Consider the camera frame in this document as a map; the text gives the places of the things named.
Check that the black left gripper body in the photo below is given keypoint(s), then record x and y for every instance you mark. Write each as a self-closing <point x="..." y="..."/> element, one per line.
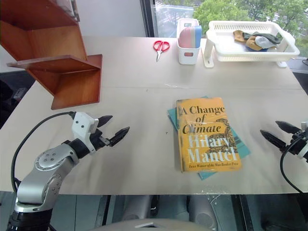
<point x="97" y="139"/>

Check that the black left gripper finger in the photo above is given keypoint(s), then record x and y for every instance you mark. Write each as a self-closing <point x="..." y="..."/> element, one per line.
<point x="105" y="119"/>
<point x="120" y="134"/>

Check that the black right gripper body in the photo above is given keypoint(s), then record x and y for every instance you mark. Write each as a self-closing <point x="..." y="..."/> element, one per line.
<point x="298" y="143"/>

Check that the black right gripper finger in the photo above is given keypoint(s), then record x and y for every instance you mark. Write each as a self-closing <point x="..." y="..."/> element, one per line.
<point x="287" y="127"/>
<point x="273" y="140"/>

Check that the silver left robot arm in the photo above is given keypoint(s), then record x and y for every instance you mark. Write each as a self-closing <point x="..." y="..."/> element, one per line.
<point x="48" y="166"/>

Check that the teal book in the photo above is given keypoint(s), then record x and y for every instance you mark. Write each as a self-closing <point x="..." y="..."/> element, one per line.
<point x="241" y="149"/>

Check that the wooden shelf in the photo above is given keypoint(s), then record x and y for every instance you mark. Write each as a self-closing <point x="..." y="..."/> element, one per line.
<point x="77" y="89"/>

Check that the orange hardcover book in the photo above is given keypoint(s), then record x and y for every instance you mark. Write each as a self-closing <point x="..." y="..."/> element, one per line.
<point x="207" y="144"/>

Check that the black side desk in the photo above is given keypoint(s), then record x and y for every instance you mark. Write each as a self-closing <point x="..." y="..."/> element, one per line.
<point x="299" y="74"/>

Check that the grey rounded leg cover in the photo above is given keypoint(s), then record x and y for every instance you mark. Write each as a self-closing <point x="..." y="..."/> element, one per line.
<point x="203" y="211"/>
<point x="138" y="207"/>

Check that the blue sock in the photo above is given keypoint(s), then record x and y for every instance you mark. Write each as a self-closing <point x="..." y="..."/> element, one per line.
<point x="264" y="50"/>

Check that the white plastic basket rack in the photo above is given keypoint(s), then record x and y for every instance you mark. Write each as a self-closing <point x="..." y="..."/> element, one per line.
<point x="240" y="56"/>

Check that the grey sock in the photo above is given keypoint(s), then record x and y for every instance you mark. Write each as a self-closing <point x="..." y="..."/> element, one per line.
<point x="263" y="42"/>

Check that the grey robot torso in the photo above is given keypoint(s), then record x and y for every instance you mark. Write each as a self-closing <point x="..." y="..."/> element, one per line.
<point x="120" y="226"/>

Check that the mustard yellow sock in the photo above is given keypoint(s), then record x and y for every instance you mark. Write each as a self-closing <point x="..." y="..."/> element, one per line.
<point x="251" y="44"/>

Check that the dark green sock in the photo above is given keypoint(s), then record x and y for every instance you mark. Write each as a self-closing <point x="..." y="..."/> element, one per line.
<point x="270" y="38"/>

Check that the dark equipment pile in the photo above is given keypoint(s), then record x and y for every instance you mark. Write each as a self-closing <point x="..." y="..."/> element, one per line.
<point x="9" y="101"/>

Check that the brown sock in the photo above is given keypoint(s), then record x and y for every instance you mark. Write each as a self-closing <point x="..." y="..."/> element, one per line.
<point x="238" y="36"/>

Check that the white plastic storage bin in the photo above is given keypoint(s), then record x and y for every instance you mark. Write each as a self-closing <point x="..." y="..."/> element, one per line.
<point x="188" y="56"/>

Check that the pink plastic board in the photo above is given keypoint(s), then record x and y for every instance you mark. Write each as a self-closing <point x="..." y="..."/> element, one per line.
<point x="185" y="38"/>

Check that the blue plastic board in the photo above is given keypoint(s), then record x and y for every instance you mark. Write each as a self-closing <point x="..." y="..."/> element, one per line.
<point x="198" y="36"/>

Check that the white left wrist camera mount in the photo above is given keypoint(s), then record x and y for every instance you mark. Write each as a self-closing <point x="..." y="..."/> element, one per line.
<point x="82" y="125"/>

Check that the black table frame bar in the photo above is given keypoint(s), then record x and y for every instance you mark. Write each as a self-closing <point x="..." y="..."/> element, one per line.
<point x="103" y="209"/>
<point x="246" y="211"/>

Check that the dark window frame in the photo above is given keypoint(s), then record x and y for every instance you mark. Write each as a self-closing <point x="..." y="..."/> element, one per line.
<point x="148" y="19"/>

